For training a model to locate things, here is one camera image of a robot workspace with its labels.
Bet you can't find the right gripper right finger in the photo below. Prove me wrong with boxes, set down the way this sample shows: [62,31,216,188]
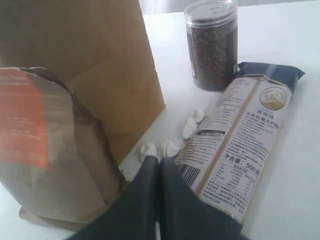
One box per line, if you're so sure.
[156,157,247,240]

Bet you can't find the dark noodle packet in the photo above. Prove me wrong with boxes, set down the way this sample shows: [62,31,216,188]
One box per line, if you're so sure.
[175,62,304,224]

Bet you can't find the brown paper shopping bag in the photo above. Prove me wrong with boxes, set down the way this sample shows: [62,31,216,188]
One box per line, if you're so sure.
[0,0,165,163]

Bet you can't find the clear can dark grains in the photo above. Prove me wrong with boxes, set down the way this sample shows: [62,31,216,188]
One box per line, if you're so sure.
[184,0,238,92]

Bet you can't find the brown pouch orange label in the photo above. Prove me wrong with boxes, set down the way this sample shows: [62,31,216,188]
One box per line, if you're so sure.
[0,67,125,231]

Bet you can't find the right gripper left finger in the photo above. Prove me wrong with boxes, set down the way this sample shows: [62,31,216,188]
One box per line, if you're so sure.
[69,156,159,240]

